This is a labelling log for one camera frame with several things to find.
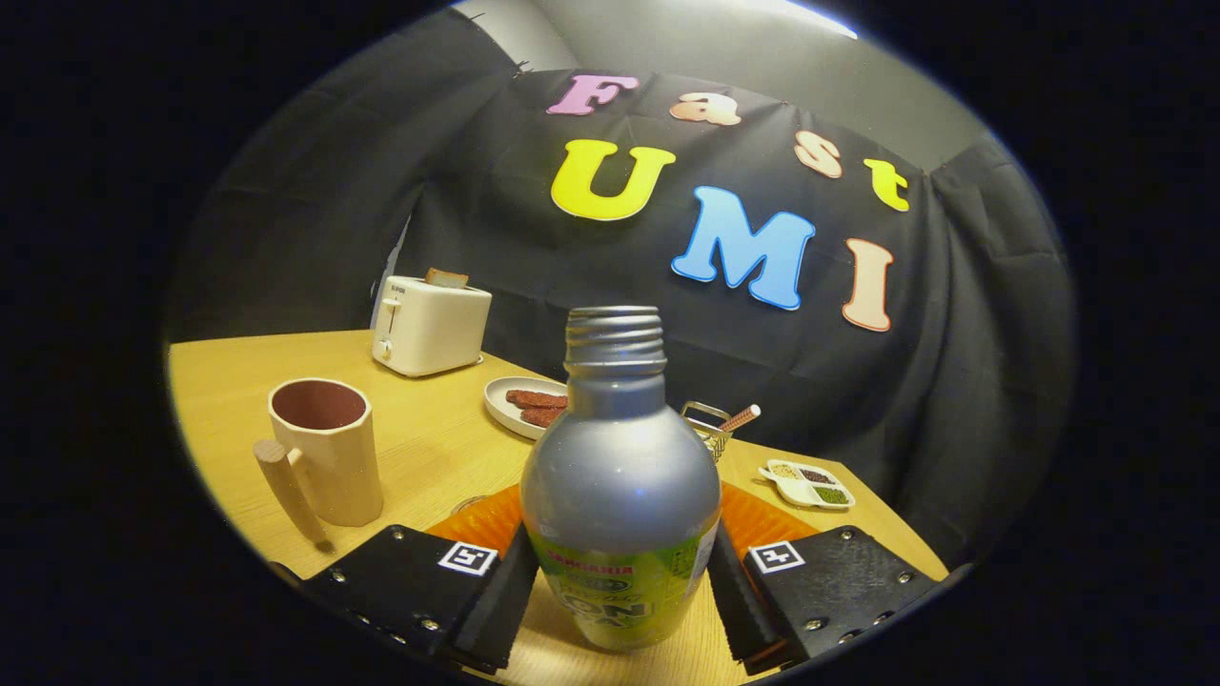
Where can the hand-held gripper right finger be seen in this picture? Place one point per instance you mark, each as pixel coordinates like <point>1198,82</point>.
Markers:
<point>729,600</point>

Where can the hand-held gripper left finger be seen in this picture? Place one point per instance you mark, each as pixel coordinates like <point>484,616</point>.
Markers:
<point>505,610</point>

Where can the silver bottle with green label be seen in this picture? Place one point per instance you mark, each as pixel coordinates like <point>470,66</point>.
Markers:
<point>620,476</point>

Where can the white divided spice dish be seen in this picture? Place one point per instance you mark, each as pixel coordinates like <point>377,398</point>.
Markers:
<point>796,491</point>

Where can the wooden table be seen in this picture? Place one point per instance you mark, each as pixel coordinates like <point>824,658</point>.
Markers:
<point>448,448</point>

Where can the striped straw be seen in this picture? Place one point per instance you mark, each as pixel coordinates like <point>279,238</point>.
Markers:
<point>742,416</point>

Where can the red sausage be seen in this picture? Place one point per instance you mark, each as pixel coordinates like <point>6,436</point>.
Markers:
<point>543,416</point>
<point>534,398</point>

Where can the white oval plate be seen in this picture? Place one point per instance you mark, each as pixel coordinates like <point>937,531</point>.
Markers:
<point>502,405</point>

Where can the white toaster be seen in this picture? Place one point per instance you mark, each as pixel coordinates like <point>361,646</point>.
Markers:
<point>434,329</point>

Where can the toast slice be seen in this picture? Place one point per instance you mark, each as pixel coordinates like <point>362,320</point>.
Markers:
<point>446,278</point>

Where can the black backdrop cloth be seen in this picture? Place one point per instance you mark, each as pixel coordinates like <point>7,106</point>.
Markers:
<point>477,238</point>

